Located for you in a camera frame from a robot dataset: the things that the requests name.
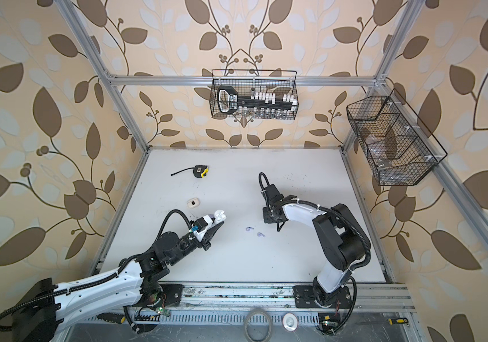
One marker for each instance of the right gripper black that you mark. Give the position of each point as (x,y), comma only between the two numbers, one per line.
(266,218)

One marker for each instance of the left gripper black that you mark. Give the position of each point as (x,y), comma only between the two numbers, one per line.
(211,232)

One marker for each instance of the white round earbud case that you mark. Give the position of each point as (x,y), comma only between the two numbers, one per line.
(219,216)

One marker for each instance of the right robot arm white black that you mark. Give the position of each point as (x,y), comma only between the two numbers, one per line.
(344,243)

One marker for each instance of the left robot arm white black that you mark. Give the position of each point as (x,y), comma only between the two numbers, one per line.
(49,308)

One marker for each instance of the black yellow tape measure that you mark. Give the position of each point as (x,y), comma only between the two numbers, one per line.
(199,171)

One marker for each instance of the white round disc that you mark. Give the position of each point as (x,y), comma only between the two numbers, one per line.
(290,322)

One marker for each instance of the grey tape roll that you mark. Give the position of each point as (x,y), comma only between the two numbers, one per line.
(255,318)

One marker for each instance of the black yellow screwdriver left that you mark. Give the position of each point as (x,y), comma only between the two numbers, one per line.
(112,318)

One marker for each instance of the black yellow screwdriver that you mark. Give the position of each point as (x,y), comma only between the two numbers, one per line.
(112,318)
(398,321)

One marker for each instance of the black yellow screwdriver right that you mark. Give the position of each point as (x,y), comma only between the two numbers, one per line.
(398,321)

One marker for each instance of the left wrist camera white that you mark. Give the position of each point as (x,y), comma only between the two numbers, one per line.
(202,224)

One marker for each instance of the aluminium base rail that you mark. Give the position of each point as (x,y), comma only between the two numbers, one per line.
(278,297)

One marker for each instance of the black wire basket right wall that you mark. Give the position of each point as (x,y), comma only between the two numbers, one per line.
(400,148)

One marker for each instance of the black wire basket wall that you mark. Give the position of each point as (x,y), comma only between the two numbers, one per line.
(277,81)
(400,148)

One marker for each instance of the black wire basket back wall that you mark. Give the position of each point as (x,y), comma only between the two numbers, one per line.
(277,81)

